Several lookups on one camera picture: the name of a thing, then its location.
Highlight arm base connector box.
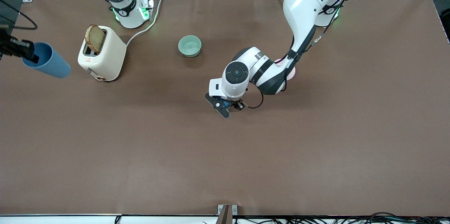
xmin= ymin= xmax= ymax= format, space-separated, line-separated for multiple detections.
xmin=140 ymin=0 xmax=154 ymax=21

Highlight green bowl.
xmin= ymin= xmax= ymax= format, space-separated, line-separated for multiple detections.
xmin=178 ymin=35 xmax=202 ymax=58

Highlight pink bowl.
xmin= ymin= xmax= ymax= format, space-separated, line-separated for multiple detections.
xmin=274 ymin=58 xmax=296 ymax=81

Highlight brown bread slice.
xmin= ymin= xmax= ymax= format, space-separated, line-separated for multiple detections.
xmin=85 ymin=24 xmax=106 ymax=55

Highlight cream white toaster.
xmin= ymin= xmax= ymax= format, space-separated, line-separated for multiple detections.
xmin=77 ymin=25 xmax=127 ymax=82

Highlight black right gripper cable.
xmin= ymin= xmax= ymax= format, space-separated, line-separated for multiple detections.
xmin=0 ymin=1 xmax=38 ymax=30

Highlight grey metal camera bracket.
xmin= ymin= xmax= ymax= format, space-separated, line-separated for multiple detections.
xmin=217 ymin=204 xmax=238 ymax=224

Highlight tangled black cables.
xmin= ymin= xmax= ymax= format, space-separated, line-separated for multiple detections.
xmin=232 ymin=212 xmax=450 ymax=224

